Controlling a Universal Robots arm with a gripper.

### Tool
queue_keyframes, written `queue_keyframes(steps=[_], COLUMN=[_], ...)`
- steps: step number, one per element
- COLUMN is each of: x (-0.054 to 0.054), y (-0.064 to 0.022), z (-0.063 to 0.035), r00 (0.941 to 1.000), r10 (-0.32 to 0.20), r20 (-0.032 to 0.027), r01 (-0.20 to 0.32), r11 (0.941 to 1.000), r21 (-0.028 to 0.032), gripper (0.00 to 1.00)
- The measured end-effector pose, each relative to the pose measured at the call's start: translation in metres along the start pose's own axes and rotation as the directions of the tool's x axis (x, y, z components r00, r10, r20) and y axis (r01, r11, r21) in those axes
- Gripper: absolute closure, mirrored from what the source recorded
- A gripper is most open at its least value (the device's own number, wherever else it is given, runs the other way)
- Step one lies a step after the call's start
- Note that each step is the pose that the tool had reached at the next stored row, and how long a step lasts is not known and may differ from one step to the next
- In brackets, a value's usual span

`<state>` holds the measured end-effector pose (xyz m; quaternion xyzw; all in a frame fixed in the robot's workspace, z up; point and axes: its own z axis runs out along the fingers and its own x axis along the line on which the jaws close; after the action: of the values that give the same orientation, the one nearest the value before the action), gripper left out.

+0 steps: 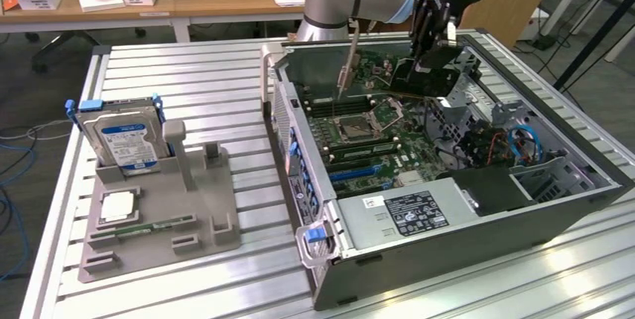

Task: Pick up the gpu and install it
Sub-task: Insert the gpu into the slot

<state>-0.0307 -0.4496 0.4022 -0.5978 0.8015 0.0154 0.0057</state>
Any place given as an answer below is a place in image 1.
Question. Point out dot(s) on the black graphics card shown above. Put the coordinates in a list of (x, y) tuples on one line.
[(376, 70)]

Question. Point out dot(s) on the black floor box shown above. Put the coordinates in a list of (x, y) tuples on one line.
[(544, 42)]

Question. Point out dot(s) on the black slanted stand pole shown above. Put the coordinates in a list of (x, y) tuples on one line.
[(589, 47)]

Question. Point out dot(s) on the perforated metal disk bay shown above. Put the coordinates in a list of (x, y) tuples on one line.
[(445, 118)]

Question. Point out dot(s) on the metal socket cover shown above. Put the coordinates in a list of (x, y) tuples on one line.
[(389, 112)]

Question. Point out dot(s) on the black RAM slot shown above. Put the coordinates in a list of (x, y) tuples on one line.
[(352, 111), (352, 102)]

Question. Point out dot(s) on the CPU socket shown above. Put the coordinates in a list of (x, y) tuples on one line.
[(356, 127)]

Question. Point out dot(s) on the green motherboard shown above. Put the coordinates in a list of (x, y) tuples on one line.
[(410, 148)]

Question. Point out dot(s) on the installed green RAM stick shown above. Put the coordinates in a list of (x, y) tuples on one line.
[(356, 158), (361, 149)]

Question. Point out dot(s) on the silver chipset heatsink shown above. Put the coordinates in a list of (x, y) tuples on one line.
[(408, 178)]

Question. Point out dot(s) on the blue slot retention clip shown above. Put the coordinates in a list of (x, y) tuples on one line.
[(293, 144), (312, 202), (302, 176)]

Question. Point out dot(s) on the small metal disk bay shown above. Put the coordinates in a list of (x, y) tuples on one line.
[(545, 181)]

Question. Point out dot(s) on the blue expansion slot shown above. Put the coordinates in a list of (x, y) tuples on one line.
[(352, 175)]

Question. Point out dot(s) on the grey power supply unit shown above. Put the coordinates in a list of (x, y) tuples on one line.
[(366, 222)]

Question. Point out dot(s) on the blue case release latch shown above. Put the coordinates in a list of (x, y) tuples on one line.
[(317, 235)]

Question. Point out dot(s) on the open dark PC case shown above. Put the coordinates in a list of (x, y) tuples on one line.
[(445, 259)]

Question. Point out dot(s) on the hard disk with blue carrier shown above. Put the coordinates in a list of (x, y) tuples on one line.
[(124, 140)]

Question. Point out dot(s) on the grey parts rack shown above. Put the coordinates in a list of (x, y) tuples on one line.
[(162, 192)]

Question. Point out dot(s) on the black office chair base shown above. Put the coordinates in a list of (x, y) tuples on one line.
[(58, 42)]

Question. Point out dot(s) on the orange box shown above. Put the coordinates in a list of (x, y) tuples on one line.
[(6, 1)]

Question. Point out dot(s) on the silver CPU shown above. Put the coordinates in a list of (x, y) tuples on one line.
[(116, 207)]

